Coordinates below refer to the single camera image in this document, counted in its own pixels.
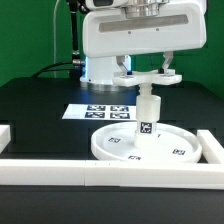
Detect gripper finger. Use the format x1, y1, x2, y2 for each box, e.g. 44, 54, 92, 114
116, 56, 130, 75
159, 51, 173, 74

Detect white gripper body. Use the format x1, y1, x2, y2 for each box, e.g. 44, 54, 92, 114
82, 0, 207, 58

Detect white cross-shaped table base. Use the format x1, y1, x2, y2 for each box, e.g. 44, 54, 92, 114
113, 69, 182, 87

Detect white round table top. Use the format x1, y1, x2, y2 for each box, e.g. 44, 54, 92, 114
91, 122, 202, 163

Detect white sheet with fiducial markers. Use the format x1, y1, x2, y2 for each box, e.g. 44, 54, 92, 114
63, 104, 136, 121

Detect white right fence bar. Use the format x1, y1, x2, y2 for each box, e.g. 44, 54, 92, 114
197, 130, 224, 165

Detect white fence bar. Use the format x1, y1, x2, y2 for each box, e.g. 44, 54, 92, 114
0, 159, 224, 190
197, 130, 224, 165

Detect white left fence block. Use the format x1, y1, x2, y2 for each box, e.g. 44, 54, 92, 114
0, 125, 11, 154

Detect white front fence bar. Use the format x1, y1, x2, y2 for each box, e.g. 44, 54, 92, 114
0, 159, 224, 190

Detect black cables at base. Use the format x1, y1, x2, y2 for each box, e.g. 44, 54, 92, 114
31, 58, 86, 79

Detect white cable on backdrop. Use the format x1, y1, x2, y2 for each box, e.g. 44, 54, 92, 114
52, 0, 63, 79

